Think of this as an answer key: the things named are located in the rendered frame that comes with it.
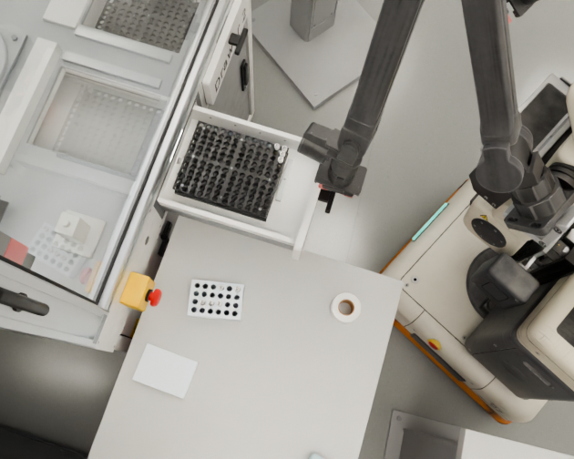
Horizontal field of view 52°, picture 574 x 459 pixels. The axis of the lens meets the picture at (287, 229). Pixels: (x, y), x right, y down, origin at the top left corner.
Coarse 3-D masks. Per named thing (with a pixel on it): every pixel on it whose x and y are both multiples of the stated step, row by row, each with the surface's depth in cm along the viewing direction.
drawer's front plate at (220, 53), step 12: (240, 0) 142; (240, 12) 144; (228, 24) 140; (240, 24) 148; (228, 36) 140; (216, 48) 138; (228, 48) 144; (216, 60) 137; (228, 60) 147; (216, 72) 139; (204, 84) 136; (216, 84) 143; (216, 96) 147
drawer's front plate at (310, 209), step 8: (312, 192) 130; (312, 200) 130; (312, 208) 129; (304, 216) 128; (312, 216) 133; (304, 224) 128; (304, 232) 128; (296, 240) 127; (296, 248) 127; (296, 256) 132
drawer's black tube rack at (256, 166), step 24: (192, 144) 135; (216, 144) 135; (240, 144) 135; (264, 144) 136; (192, 168) 136; (216, 168) 137; (240, 168) 134; (264, 168) 134; (192, 192) 135; (216, 192) 135; (240, 192) 132; (264, 192) 132
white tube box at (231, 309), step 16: (192, 288) 137; (208, 288) 137; (224, 288) 137; (240, 288) 137; (192, 304) 136; (208, 304) 136; (224, 304) 136; (240, 304) 136; (224, 320) 138; (240, 320) 135
